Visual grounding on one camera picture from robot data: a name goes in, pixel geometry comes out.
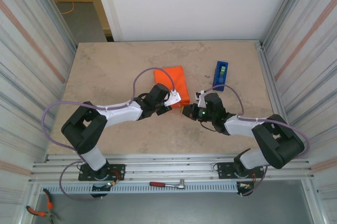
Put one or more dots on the blue tape dispenser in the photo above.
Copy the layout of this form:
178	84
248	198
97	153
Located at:
218	79

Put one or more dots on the green tape roll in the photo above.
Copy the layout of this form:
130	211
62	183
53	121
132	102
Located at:
222	70

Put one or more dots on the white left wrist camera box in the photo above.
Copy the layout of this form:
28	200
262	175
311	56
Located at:
173	98

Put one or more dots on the orange wrapping paper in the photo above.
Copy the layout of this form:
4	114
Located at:
177	81

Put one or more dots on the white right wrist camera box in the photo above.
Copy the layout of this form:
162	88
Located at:
201	100

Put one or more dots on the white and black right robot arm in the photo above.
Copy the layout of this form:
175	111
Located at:
276	145

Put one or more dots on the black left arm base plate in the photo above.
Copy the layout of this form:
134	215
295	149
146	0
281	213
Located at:
118	168

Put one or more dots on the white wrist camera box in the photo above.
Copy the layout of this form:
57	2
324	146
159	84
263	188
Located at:
173	98
201	100

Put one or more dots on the yellow power connector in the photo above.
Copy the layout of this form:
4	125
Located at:
247	185
111	183

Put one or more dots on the aluminium side rail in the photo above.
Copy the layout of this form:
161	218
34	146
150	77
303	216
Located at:
266	66

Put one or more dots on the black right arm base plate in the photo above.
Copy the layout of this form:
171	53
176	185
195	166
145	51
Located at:
223	167

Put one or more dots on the aluminium mounting rails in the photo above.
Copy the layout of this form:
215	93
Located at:
171	167

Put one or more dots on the white door frame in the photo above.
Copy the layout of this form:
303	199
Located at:
105	2

